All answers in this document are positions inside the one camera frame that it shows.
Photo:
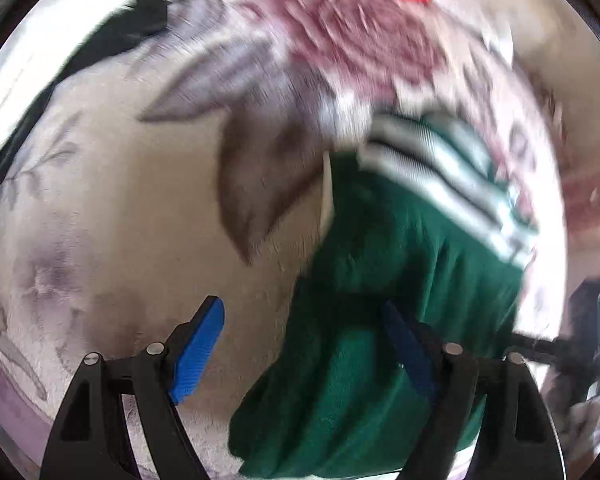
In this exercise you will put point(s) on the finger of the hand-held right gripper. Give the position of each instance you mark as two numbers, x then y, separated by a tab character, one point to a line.
545	346

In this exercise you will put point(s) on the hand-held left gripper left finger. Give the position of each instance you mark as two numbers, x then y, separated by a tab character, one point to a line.
200	350

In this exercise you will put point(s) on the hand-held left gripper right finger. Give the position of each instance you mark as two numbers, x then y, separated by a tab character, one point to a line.
410	355

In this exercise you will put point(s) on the green and cream varsity jacket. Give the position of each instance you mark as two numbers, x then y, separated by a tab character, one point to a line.
380	240

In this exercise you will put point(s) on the floral bed blanket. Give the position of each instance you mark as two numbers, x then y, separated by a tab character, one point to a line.
130	210

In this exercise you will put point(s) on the black cloth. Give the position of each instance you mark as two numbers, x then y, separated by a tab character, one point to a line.
125	25

